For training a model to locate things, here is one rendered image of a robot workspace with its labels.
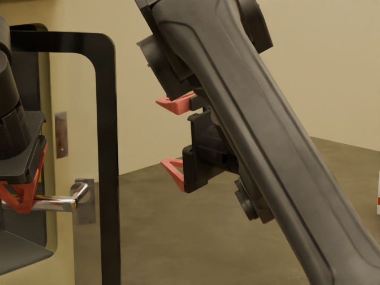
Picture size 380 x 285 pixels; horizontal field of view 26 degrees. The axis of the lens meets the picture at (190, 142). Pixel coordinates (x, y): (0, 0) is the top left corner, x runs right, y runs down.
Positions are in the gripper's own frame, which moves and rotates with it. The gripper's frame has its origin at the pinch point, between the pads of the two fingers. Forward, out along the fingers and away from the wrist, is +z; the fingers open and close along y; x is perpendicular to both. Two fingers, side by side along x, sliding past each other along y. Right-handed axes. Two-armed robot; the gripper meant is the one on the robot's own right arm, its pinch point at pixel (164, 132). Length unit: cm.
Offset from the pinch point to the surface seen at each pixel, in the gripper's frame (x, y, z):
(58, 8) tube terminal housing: 7.3, 18.8, 12.6
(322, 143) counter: -87, -39, 31
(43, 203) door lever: 31.1, 4.0, -11.2
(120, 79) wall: -40, -12, 54
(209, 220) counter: -25.5, -30.6, 15.2
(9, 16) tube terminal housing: 15.8, 19.5, 12.7
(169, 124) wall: -54, -28, 53
